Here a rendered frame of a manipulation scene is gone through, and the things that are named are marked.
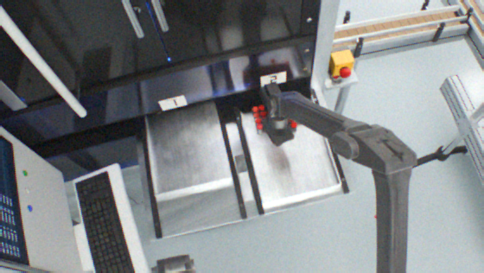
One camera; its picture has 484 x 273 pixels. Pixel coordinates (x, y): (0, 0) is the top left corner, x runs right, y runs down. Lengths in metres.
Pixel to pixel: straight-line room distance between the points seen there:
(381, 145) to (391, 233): 0.17
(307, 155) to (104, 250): 0.77
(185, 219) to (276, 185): 0.32
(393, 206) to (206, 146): 0.80
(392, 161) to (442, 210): 1.69
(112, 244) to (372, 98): 1.77
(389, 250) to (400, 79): 1.97
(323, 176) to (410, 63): 1.59
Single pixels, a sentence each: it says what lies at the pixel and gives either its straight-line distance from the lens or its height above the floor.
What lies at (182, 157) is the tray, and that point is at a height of 0.88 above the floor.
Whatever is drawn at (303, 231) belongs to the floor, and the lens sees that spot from 2.17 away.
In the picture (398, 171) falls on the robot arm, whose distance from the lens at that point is 0.73.
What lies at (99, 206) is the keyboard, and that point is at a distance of 1.48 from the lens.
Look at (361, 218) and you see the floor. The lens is 2.23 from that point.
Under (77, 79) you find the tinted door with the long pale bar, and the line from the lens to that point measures 1.19.
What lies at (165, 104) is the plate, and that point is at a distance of 1.32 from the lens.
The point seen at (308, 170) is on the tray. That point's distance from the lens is 1.33.
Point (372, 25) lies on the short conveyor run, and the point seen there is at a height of 0.93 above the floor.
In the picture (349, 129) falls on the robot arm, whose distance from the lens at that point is 0.80.
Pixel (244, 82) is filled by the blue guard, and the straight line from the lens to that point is 1.29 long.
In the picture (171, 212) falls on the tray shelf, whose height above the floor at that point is 0.88.
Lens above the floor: 2.13
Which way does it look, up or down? 65 degrees down
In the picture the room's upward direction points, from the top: 9 degrees counter-clockwise
